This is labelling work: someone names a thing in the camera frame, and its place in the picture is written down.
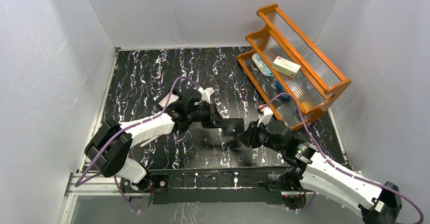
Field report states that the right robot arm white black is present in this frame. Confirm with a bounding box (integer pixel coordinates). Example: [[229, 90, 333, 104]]
[[237, 120, 402, 223]]

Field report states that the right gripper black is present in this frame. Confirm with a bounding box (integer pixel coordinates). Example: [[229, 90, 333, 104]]
[[236, 119, 284, 154]]

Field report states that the black aluminium base frame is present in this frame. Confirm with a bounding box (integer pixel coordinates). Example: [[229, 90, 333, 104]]
[[65, 167, 370, 206]]

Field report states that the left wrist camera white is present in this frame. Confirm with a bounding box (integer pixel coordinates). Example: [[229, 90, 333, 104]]
[[197, 87, 214, 103]]

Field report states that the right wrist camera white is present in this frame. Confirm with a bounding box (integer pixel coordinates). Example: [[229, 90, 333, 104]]
[[257, 105, 273, 126]]

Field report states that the purple cable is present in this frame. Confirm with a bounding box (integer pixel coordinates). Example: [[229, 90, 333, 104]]
[[262, 92, 424, 224], [74, 76, 202, 188]]

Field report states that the white blue oval package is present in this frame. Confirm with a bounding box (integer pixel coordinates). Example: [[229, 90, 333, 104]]
[[252, 53, 273, 77]]

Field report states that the black box of cards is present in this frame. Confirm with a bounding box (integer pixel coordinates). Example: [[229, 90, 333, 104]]
[[155, 88, 181, 110]]

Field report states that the blue small object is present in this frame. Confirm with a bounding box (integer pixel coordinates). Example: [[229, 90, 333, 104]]
[[275, 81, 292, 101]]

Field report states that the cream cardboard box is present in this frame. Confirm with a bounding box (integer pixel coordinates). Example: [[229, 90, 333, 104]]
[[271, 56, 301, 78]]

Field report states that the pink pen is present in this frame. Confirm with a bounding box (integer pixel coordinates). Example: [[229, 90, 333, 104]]
[[139, 136, 160, 148]]

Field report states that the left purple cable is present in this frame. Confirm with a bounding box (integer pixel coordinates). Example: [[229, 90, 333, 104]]
[[74, 76, 202, 188]]

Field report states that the orange wooden shelf rack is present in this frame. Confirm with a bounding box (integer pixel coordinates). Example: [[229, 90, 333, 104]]
[[237, 4, 351, 130]]

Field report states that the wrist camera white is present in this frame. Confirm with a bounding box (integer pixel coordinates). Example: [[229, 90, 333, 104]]
[[257, 105, 273, 126], [197, 87, 214, 103]]

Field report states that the black card holder wallet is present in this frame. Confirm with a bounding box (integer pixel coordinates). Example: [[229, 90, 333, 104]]
[[222, 118, 245, 137]]

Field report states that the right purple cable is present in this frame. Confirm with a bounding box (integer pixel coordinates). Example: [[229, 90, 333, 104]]
[[262, 92, 424, 224]]

